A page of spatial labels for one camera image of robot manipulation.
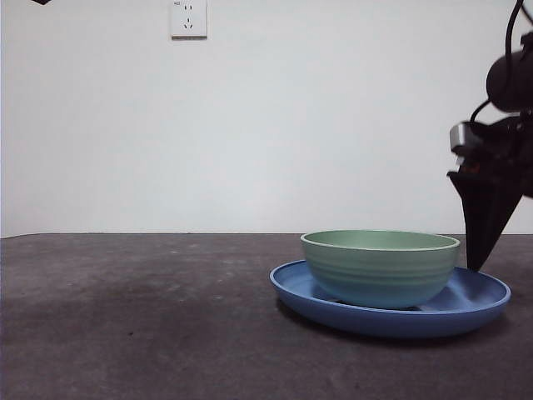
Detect green ribbed bowl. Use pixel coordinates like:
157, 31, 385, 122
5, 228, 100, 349
300, 229, 461, 310

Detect blue round plate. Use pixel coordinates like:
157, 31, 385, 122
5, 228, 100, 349
269, 258, 512, 338

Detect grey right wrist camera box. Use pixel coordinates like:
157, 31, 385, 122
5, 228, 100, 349
449, 122, 481, 153

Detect black cable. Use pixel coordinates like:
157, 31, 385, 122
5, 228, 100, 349
505, 0, 526, 58
469, 98, 496, 125

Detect white wall socket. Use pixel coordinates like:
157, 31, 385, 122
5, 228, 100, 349
170, 0, 208, 41

